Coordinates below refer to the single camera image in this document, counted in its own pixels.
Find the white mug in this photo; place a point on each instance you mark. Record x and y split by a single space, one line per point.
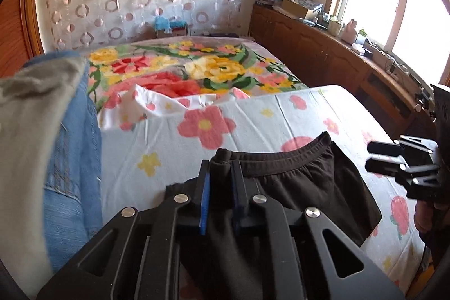
334 27

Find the colourful floral blanket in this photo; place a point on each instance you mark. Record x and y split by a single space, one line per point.
178 67

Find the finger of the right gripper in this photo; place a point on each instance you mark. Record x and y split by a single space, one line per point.
384 167
386 149

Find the folded blue jeans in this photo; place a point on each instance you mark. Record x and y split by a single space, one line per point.
72 203

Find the wooden louvred wardrobe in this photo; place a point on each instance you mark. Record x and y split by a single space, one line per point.
20 36

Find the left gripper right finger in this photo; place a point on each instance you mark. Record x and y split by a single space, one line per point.
244 208

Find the white strawberry print quilt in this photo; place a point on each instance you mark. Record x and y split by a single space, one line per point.
150 141

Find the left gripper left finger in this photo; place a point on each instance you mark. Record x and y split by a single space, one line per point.
203 194

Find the person's right hand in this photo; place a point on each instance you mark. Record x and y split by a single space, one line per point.
430 215

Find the blue tissue box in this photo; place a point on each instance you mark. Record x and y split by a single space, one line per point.
170 28

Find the folded grey-green pants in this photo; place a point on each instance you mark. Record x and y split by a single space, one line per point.
33 104

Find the long wooden cabinet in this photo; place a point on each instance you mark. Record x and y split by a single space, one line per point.
318 59

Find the cardboard box on cabinet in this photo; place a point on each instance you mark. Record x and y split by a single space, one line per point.
305 9

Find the black pants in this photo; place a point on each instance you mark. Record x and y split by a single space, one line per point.
223 264

